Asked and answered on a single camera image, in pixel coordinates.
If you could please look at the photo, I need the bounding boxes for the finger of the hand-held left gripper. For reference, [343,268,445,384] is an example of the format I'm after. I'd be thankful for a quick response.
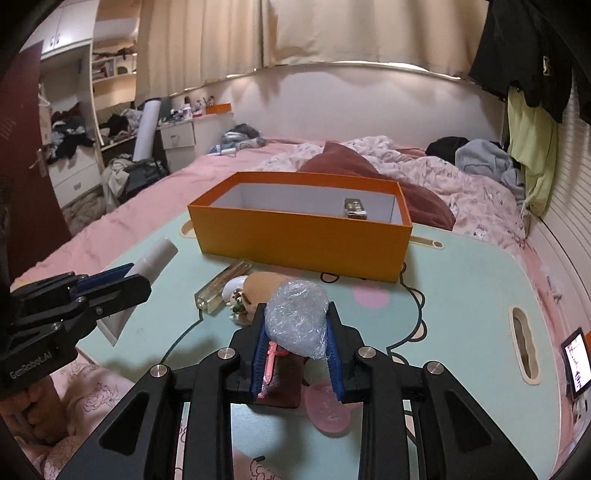
[74,263,137,296]
[85,273,153,322]

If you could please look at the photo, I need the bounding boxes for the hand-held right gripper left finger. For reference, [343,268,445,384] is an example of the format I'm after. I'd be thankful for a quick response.
[55,302,269,480]

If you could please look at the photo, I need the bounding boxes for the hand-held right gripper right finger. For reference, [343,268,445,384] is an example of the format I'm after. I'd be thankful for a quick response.
[325,301,539,480]

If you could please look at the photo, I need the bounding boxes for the red and black packet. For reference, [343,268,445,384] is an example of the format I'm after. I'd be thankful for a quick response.
[256,339,308,409]

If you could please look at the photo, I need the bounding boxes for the cream cosmetic tube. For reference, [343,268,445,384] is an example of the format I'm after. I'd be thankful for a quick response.
[96,237,179,348]

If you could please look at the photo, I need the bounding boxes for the clear bubble wrap ball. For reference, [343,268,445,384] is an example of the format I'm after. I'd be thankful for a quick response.
[264,278,331,360]

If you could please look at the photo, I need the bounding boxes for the pink round disc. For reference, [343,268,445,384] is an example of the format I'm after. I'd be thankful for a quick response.
[302,383,354,435]

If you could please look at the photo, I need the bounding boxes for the cartoon figure keychain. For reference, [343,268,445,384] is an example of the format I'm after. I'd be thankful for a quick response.
[222,276,254,324]

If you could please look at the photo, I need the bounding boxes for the tan plush toy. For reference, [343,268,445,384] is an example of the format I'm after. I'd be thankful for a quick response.
[240,271,291,308]

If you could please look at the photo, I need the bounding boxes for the clear glass perfume bottle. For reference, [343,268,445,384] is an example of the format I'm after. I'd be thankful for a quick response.
[194,259,252,315]

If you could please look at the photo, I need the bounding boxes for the orange cardboard box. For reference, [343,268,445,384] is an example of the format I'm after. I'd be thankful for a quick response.
[187,172,413,283]

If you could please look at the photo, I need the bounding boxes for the small silver packet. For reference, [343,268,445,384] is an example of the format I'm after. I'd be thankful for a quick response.
[342,198,369,220]

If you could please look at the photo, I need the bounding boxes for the person's left hand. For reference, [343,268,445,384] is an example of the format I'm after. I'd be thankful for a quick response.
[0,376,77,446]

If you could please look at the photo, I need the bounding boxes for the black bag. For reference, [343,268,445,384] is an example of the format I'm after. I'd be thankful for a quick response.
[122,159,169,195]

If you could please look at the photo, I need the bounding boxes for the mint cartoon lap table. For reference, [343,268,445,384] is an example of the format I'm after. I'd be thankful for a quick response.
[76,215,580,480]

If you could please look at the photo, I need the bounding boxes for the pink bedsheet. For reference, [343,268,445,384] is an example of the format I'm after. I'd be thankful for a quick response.
[9,137,591,462]

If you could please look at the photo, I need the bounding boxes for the dark brown door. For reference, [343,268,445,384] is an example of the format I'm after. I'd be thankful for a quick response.
[0,41,75,282]

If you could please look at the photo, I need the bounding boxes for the white paper roll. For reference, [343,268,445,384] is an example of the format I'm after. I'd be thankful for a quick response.
[133,99,161,162]

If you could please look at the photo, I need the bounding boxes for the white nightstand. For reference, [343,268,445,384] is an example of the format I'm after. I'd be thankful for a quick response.
[159,113,236,174]

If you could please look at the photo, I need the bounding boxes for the blue grey clothes pile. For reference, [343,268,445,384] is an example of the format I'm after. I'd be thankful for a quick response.
[210,124,267,157]

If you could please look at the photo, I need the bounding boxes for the maroon pillow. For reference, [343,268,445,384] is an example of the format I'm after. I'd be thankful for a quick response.
[295,141,455,230]

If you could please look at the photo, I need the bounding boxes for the pink floral quilt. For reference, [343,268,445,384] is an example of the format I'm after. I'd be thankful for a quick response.
[0,135,532,480]

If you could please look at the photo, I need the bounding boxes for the black clothes pile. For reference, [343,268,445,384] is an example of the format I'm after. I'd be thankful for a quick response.
[425,136,469,158]

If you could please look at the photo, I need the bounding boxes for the tablet with lit screen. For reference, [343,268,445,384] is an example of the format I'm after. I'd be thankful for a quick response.
[561,327,591,401]

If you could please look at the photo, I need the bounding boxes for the grey hoodie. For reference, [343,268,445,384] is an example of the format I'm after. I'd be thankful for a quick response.
[455,138,527,199]

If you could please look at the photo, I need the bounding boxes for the white wardrobe shelving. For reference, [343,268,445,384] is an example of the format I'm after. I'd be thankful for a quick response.
[39,0,139,208]

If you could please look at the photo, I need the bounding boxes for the white padded headboard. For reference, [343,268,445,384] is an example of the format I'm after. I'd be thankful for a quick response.
[231,62,504,151]

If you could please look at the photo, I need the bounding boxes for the beige curtain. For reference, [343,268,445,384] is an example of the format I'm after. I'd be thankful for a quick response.
[134,0,490,100]

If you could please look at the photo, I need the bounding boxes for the light green garment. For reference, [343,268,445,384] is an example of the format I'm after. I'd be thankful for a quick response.
[505,88,559,215]

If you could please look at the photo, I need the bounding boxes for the hanging black jackets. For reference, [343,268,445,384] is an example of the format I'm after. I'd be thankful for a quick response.
[468,0,591,125]

